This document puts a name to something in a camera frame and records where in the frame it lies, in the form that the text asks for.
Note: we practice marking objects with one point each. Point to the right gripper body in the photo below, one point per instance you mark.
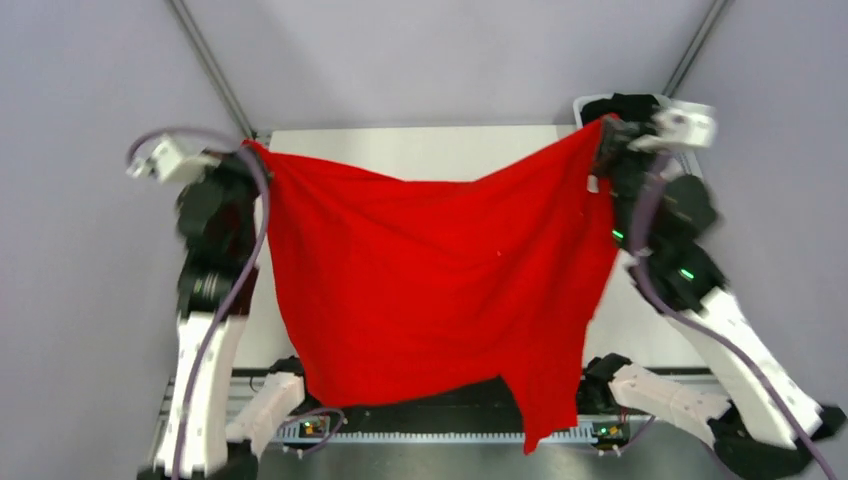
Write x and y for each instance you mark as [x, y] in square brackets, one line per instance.
[620, 166]

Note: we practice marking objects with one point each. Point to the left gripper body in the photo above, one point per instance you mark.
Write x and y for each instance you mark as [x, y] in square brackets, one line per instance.
[244, 181]

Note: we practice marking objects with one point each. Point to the red t shirt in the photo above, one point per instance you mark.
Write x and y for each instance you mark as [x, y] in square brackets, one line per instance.
[393, 290]

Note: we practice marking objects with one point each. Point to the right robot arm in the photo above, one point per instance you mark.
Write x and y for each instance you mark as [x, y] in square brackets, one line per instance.
[761, 425]

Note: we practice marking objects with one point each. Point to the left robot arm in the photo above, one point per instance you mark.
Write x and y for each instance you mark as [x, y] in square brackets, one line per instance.
[214, 294]

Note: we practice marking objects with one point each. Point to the black t shirt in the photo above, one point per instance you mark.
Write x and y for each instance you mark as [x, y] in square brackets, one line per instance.
[627, 107]

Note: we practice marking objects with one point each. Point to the white plastic basket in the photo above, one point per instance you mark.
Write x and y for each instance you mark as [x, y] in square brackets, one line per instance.
[683, 162]

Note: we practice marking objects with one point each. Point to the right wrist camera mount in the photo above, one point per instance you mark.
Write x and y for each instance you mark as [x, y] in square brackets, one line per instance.
[680, 125]

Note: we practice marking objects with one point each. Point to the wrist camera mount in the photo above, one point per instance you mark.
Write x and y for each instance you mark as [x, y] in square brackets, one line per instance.
[680, 125]
[161, 157]

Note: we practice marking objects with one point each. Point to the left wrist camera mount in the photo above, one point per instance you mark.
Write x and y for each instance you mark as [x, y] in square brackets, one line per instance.
[161, 157]

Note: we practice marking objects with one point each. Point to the right aluminium corner post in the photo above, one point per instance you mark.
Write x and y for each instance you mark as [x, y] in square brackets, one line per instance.
[717, 10]

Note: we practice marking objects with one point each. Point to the aluminium corner post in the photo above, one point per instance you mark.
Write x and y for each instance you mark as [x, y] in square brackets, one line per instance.
[717, 10]
[214, 73]

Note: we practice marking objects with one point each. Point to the left aluminium corner post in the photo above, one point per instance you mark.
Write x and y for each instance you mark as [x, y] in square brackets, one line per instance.
[214, 73]

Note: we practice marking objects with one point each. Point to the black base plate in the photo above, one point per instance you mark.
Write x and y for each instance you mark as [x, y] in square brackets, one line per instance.
[485, 407]

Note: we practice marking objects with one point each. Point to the white cable duct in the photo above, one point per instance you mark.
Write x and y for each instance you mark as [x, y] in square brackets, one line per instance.
[586, 433]

